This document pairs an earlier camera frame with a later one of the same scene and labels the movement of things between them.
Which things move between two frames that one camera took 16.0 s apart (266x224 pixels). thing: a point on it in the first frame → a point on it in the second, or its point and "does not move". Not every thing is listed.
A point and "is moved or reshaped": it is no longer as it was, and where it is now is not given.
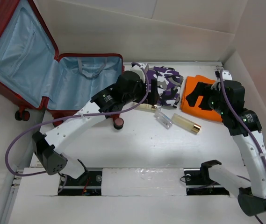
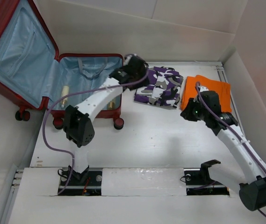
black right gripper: [199, 90] → [186, 113]
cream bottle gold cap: [185, 124] is moved or reshaped
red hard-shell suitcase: [21, 64] does not move
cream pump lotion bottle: [147, 106] → [65, 92]
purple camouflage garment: [169, 82] does not move
